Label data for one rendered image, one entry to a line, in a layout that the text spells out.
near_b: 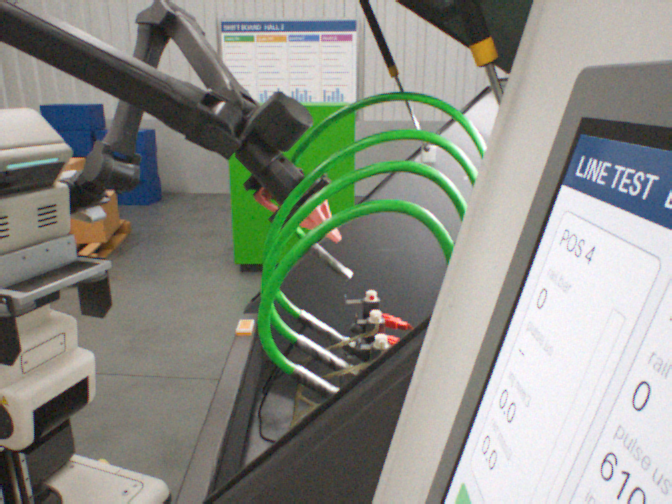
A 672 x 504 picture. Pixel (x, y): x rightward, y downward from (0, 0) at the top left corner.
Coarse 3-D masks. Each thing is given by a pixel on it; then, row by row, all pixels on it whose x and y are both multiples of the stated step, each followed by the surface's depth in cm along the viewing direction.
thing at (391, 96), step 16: (384, 96) 84; (400, 96) 83; (416, 96) 82; (432, 96) 82; (336, 112) 88; (352, 112) 87; (448, 112) 81; (320, 128) 90; (464, 128) 81; (304, 144) 91; (480, 144) 81
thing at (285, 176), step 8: (280, 160) 82; (288, 160) 82; (272, 168) 80; (280, 168) 81; (288, 168) 81; (296, 168) 83; (264, 176) 81; (272, 176) 81; (280, 176) 80; (288, 176) 81; (296, 176) 81; (304, 176) 83; (264, 184) 82; (272, 184) 81; (280, 184) 81; (288, 184) 81; (296, 184) 81; (312, 184) 80; (272, 192) 82; (280, 192) 81; (288, 192) 81; (280, 200) 82; (304, 200) 83; (272, 216) 82
